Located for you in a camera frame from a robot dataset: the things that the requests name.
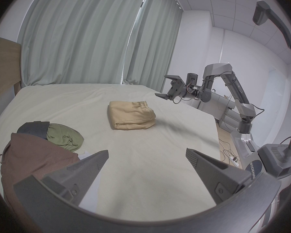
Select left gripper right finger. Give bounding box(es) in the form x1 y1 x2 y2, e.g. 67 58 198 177
185 148 252 206

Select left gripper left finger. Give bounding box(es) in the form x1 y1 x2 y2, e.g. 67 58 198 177
42 150 109 205

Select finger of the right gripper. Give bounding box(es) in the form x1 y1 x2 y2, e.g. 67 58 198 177
154 93 171 101
164 75 184 83

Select beige shorts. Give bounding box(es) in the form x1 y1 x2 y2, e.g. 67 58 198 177
108 100 156 131

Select bed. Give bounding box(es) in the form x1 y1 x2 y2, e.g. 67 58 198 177
0 37 221 215

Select white garment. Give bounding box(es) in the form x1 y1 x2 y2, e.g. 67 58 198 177
77 151 100 213

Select pale green curtain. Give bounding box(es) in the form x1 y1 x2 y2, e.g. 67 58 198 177
17 0 152 87
122 0 183 94

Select brown garment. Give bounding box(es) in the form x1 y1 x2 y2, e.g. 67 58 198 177
0 133 80 203

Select green garment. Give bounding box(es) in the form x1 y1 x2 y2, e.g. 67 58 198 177
46 123 84 153

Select black garment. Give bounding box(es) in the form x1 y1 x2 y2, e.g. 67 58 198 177
16 121 50 139

